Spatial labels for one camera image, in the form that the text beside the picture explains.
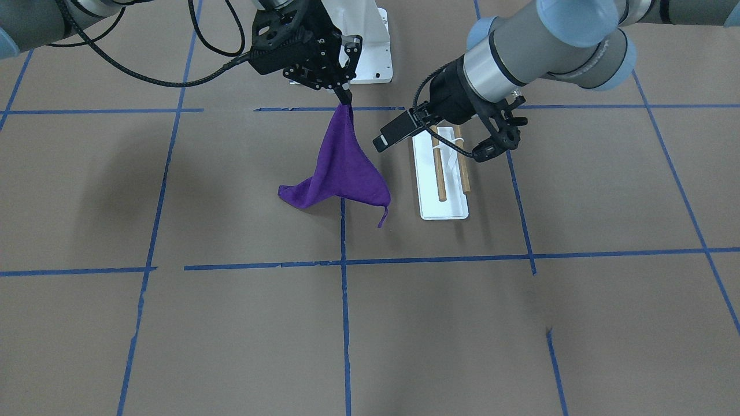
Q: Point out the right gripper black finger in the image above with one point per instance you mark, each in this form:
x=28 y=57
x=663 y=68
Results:
x=343 y=93

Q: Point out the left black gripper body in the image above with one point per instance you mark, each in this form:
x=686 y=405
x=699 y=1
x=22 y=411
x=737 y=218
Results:
x=450 y=90

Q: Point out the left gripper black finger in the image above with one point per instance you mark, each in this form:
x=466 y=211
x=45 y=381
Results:
x=400 y=128

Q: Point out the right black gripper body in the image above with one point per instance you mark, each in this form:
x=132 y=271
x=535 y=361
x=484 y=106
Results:
x=334 y=51

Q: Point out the purple towel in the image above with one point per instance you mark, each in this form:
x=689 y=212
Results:
x=342 y=169

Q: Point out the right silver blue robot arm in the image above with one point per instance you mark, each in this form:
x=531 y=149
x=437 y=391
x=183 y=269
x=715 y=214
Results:
x=30 y=24

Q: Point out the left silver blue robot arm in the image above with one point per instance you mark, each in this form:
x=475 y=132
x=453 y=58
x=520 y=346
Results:
x=577 y=42

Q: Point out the white towel rack base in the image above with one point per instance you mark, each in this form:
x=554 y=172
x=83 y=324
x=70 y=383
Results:
x=456 y=206

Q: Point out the white rack centre bracket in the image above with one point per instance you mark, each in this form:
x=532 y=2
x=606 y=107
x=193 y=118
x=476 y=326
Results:
x=449 y=159

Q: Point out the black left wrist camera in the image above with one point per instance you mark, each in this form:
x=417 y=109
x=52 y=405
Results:
x=502 y=125

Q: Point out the white pedestal column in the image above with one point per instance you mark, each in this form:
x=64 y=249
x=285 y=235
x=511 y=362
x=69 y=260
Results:
x=365 y=18

